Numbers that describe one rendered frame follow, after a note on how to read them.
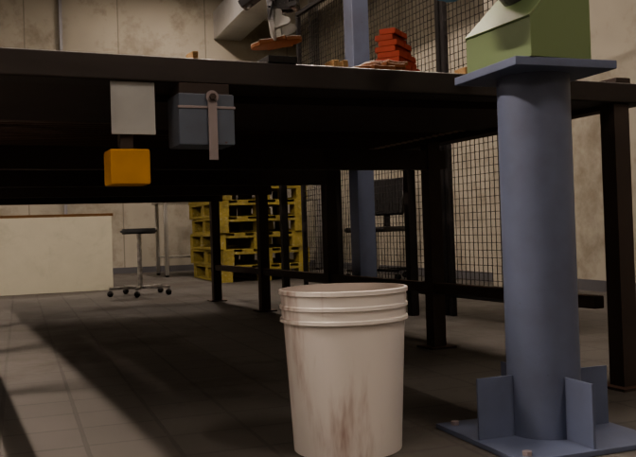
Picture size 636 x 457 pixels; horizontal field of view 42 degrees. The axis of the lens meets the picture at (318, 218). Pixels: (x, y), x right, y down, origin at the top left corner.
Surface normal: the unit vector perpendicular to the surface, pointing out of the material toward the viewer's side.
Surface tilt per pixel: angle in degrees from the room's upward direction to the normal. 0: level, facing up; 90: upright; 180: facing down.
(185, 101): 90
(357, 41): 90
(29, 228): 90
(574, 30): 90
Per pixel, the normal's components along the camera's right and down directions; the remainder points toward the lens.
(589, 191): -0.94, 0.03
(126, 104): 0.41, -0.03
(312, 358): -0.50, 0.06
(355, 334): 0.15, 0.04
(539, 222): -0.20, 0.00
